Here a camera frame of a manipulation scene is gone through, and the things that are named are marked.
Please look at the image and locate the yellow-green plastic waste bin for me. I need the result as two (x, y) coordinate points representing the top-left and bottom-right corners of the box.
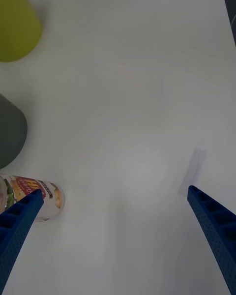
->
(0, 0), (43, 63)

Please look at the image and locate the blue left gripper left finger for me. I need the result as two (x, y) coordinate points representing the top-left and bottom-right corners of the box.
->
(0, 188), (45, 295)

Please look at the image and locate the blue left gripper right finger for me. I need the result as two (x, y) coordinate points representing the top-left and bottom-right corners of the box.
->
(187, 185), (236, 295)

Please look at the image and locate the grey plastic waste bin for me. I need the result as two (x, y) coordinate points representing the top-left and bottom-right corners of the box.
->
(0, 93), (28, 170)

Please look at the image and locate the clear plastic bottle red cap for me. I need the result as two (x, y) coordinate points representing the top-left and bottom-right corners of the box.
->
(0, 174), (65, 223)

